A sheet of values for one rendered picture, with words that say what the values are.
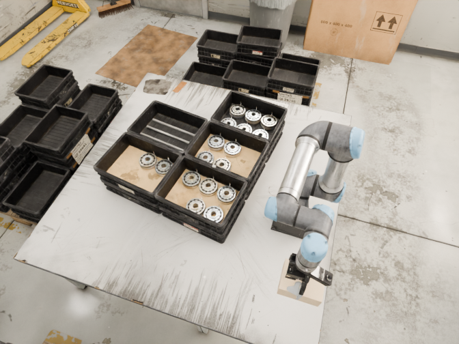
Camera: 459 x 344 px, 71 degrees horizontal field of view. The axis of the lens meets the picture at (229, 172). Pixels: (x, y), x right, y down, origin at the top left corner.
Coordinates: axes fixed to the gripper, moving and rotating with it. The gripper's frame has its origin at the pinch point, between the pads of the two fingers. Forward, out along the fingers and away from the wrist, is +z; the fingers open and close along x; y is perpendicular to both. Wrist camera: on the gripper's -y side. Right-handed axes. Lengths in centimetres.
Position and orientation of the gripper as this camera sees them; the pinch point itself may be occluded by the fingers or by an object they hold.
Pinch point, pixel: (302, 280)
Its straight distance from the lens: 132.1
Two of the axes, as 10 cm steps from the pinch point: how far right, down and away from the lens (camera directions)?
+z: 0.1, 5.7, 8.2
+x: -3.0, 7.8, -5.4
